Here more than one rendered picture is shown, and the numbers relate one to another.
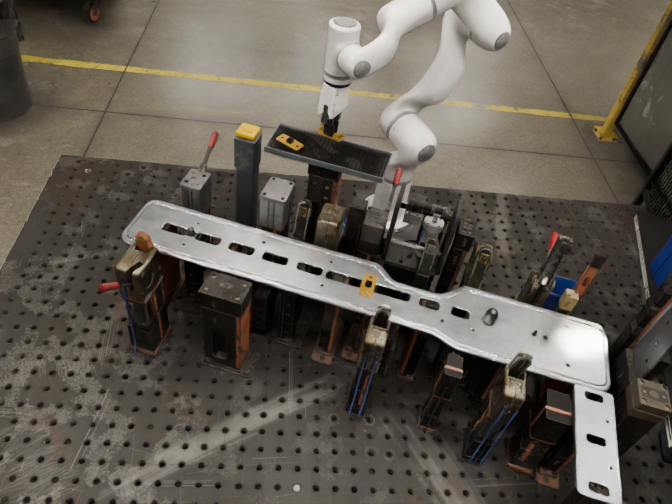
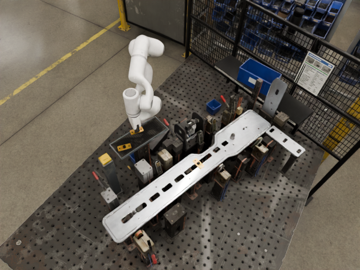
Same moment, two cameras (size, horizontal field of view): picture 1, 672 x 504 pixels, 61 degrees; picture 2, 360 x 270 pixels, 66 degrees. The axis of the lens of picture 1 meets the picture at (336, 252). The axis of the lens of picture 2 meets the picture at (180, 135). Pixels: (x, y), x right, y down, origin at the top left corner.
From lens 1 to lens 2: 1.02 m
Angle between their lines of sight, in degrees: 34
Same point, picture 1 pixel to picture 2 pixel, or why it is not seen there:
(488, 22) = (158, 47)
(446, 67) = (148, 72)
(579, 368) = (261, 126)
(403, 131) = not seen: hidden behind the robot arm
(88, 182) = (28, 246)
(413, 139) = (155, 104)
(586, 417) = (277, 137)
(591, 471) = (293, 149)
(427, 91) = not seen: hidden behind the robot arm
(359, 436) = (230, 202)
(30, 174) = not seen: outside the picture
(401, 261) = (189, 145)
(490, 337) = (238, 141)
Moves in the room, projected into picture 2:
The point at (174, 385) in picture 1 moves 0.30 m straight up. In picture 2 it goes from (175, 256) to (177, 244)
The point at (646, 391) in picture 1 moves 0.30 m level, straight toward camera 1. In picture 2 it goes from (280, 117) to (294, 151)
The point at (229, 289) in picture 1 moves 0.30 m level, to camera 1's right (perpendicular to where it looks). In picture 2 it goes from (177, 212) to (208, 178)
